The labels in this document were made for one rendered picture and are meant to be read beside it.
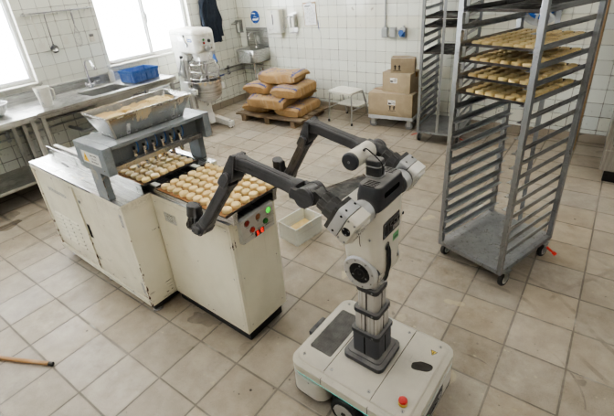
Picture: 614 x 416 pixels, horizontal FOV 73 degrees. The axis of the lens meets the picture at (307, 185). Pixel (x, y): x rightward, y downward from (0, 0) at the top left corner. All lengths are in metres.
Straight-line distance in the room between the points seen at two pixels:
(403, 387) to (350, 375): 0.24
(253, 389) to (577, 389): 1.62
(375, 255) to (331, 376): 0.70
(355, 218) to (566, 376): 1.62
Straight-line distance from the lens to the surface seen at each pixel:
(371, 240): 1.60
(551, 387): 2.59
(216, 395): 2.46
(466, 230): 3.27
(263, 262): 2.38
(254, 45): 7.31
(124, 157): 2.58
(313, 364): 2.14
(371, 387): 2.07
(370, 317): 1.93
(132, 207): 2.57
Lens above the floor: 1.92
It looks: 27 degrees down
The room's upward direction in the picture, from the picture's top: 5 degrees counter-clockwise
